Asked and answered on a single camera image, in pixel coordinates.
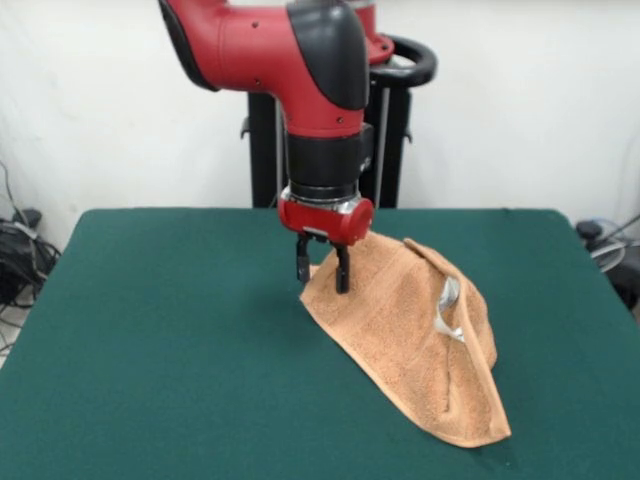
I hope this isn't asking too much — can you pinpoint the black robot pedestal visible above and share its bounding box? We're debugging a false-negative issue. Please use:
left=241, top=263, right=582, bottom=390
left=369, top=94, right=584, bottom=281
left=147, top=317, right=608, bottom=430
left=238, top=33, right=439, bottom=210

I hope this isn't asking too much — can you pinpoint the tan terry towel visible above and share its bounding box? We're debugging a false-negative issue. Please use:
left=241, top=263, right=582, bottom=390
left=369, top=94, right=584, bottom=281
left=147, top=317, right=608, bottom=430
left=298, top=234, right=512, bottom=448

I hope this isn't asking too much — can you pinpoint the black floor object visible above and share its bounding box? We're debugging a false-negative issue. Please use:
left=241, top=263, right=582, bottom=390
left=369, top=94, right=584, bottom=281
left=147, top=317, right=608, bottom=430
left=610, top=259, right=640, bottom=311

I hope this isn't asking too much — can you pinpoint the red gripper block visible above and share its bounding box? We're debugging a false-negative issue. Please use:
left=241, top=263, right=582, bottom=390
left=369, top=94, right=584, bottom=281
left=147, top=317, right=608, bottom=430
left=278, top=198, right=374, bottom=294

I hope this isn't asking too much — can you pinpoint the white ring stand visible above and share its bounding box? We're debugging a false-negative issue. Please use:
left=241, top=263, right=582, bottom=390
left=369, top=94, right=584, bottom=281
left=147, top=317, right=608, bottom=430
left=589, top=238, right=627, bottom=274

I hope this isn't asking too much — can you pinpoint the dark green table cloth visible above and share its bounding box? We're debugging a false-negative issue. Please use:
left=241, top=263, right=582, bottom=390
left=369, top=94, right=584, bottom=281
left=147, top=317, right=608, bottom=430
left=0, top=207, right=640, bottom=480

